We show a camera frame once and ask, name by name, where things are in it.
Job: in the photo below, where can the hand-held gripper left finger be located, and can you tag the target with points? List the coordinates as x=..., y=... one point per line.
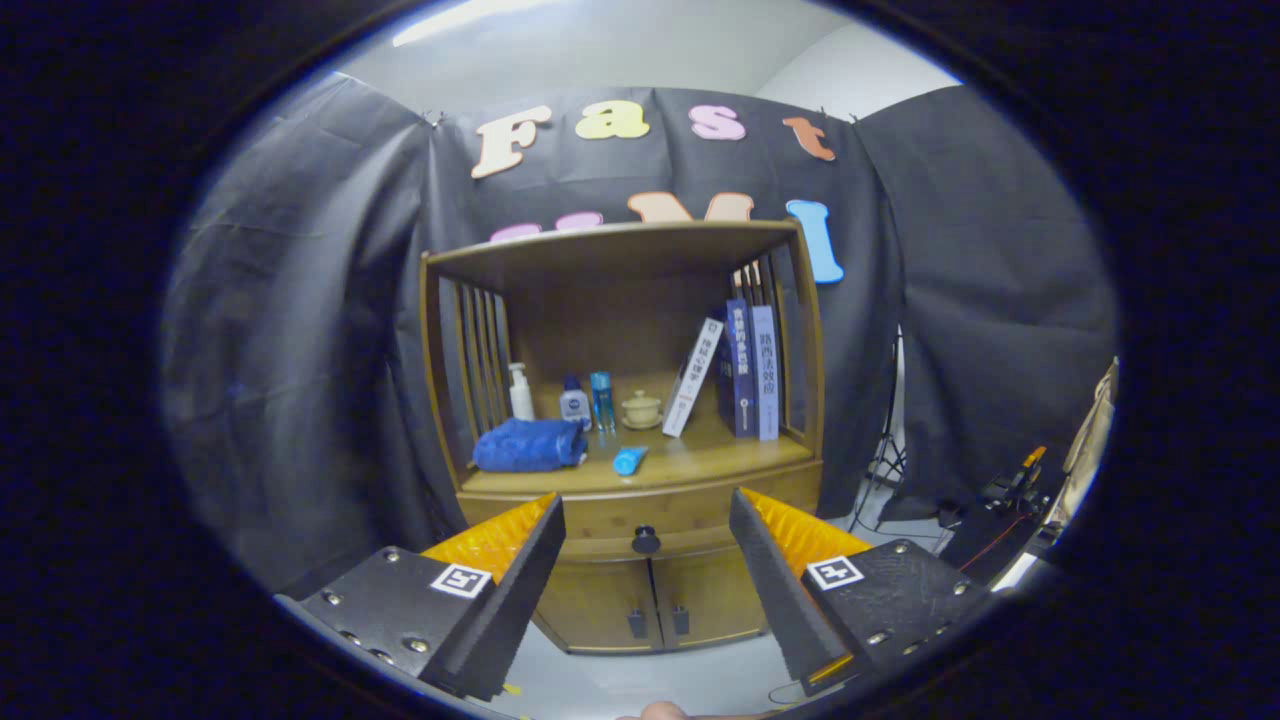
x=520, y=590

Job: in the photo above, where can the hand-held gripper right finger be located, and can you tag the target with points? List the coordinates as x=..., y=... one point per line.
x=775, y=585

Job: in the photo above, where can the wooden drawer with black knob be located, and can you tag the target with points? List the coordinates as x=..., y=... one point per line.
x=600, y=515

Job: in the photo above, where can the blue cosmetic tube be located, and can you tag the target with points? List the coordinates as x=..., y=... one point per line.
x=630, y=461

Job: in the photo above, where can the wooden cabinet door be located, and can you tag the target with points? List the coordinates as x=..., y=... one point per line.
x=710, y=598
x=600, y=605

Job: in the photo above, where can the wooden countertop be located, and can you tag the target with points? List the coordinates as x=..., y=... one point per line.
x=700, y=460

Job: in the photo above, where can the wooden cabinet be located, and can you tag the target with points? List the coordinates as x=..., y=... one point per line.
x=610, y=255

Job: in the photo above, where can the folded blue towel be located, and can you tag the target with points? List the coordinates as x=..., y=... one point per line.
x=525, y=447

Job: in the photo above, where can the black tripod stand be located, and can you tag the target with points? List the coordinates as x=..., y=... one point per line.
x=885, y=450

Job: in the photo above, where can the white pump bottle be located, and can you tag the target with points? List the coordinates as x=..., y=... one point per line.
x=521, y=398

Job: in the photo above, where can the white bottle with blue cap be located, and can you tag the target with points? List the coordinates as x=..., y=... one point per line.
x=575, y=405

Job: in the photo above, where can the clear blue bottle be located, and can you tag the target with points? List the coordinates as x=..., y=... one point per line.
x=602, y=400

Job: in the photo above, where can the pale grey book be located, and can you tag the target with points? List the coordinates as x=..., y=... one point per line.
x=766, y=375

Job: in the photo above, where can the beige lidded teacup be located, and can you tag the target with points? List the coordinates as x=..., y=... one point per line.
x=642, y=410

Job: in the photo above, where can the dark blue book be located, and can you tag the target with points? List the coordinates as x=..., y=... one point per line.
x=740, y=370

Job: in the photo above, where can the white book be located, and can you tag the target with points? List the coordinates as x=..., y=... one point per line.
x=693, y=380

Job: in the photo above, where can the black device with orange tip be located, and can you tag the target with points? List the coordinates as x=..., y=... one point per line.
x=1015, y=485

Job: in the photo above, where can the beige cloth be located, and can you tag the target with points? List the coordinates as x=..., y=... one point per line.
x=1095, y=430

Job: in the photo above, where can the black backdrop cloth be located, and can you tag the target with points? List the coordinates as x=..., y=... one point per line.
x=300, y=300

